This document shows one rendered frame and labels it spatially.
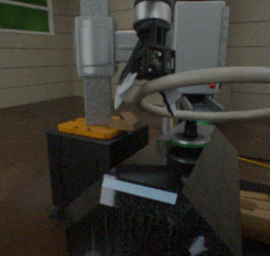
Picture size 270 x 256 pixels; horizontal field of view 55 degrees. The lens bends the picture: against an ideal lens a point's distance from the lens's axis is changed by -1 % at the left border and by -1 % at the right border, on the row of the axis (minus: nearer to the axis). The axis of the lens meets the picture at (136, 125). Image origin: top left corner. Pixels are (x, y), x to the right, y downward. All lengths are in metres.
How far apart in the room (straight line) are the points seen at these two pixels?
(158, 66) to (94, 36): 1.33
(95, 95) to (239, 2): 4.99
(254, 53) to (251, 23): 0.63
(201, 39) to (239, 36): 5.13
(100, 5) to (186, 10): 0.83
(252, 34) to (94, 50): 4.87
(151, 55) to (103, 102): 1.42
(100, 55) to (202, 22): 0.83
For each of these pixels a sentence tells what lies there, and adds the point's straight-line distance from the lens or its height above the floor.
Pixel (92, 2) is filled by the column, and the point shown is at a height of 1.65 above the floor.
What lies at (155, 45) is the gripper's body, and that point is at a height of 1.32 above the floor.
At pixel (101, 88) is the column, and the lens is 1.96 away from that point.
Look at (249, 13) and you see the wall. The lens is 6.43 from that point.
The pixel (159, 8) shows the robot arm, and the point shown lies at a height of 1.40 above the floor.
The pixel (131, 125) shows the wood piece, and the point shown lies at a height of 0.82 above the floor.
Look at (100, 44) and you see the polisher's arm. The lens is 1.88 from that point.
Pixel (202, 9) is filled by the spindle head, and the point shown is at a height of 1.50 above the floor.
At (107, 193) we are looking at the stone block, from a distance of 1.08.
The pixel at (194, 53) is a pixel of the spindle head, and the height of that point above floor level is 1.31.
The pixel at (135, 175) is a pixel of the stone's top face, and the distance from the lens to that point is 1.10.
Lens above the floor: 1.30
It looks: 15 degrees down
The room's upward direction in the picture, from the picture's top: straight up
